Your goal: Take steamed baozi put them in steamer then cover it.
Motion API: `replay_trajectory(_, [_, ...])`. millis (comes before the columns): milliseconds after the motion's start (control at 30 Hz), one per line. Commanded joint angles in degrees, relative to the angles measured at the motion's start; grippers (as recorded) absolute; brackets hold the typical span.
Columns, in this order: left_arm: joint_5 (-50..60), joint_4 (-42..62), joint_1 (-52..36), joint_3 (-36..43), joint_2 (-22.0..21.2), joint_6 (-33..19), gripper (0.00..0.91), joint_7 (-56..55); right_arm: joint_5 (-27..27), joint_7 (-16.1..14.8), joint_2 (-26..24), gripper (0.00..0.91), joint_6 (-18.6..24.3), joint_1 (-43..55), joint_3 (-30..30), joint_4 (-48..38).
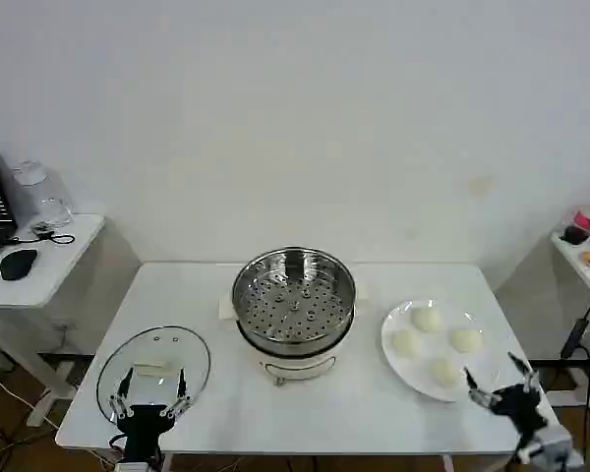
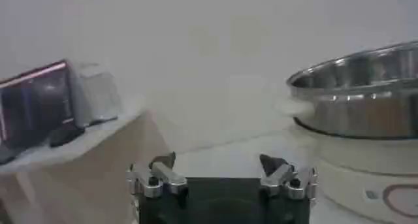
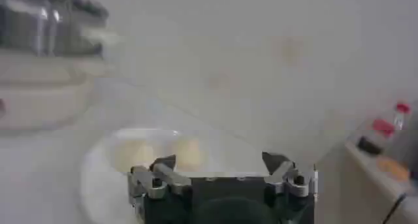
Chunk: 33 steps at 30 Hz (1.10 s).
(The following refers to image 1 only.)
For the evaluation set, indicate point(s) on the white electric pot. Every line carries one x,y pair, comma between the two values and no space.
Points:
300,366

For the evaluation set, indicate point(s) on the round glass lid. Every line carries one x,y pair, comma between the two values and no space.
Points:
177,344

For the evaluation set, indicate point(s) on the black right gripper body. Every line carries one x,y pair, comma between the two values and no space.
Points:
518,405

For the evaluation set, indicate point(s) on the white round plate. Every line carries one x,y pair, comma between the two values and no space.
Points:
398,369

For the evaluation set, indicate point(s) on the small black object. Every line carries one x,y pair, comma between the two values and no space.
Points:
572,235

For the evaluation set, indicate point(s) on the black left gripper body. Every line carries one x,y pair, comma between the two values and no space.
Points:
142,430

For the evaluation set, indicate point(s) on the black computer mouse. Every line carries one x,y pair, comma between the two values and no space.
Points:
17,264

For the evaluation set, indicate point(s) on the white work table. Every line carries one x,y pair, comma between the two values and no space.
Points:
324,432

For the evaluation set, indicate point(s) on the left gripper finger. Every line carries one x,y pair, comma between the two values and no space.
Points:
181,393
123,395

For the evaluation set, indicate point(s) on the white side desk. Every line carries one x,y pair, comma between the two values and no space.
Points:
54,275

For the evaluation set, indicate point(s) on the white steamed bun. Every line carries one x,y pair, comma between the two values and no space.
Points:
445,372
465,340
426,319
406,341

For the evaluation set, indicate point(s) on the white desk with legs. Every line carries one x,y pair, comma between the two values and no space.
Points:
582,268

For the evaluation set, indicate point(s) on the perforated steel steamer basket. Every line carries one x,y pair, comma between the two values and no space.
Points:
255,280

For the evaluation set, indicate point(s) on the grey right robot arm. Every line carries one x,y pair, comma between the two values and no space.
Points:
553,450

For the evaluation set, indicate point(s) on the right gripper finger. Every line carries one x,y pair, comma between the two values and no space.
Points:
528,376
479,394

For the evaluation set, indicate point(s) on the clear glass jar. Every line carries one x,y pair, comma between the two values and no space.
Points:
46,196

